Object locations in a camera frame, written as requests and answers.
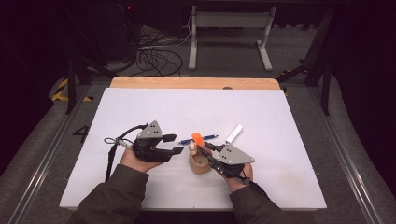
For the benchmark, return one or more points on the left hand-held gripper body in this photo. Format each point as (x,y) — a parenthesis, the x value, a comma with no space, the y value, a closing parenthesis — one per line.
(151,146)

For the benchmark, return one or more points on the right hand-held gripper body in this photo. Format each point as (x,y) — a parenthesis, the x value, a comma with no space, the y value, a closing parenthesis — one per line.
(232,155)

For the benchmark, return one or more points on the wooden pen holder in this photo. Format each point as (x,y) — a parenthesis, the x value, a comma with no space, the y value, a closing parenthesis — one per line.
(199,165)

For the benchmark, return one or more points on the blue pen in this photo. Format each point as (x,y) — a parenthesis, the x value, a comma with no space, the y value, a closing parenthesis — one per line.
(186,141)

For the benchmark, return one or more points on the orange highlighter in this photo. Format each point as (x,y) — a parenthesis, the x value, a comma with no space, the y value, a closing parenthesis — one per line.
(197,138)

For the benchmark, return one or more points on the white marker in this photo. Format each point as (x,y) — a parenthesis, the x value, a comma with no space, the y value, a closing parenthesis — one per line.
(235,133)

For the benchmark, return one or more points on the person's left hand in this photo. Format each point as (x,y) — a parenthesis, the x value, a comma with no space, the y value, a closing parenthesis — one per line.
(137,163)

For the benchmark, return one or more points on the person's right hand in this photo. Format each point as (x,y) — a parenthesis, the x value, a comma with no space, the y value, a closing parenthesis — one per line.
(239,183)

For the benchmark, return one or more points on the white table sheet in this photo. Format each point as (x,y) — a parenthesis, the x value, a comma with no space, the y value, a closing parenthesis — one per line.
(199,105)

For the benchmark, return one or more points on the black tripod stand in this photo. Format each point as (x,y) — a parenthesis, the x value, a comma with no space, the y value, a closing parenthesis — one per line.
(71,84)

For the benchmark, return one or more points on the yellow black hazard tape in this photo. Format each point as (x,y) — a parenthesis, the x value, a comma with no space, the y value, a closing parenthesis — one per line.
(60,93)

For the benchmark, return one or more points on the black metal stand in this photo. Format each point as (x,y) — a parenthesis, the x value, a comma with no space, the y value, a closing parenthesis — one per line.
(325,84)

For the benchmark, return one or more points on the aluminium floor rail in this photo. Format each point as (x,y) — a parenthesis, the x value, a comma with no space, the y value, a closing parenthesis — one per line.
(40,174)
(348,168)

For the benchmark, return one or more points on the white metal stand frame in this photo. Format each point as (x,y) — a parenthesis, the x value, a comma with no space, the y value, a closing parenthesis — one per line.
(230,19)

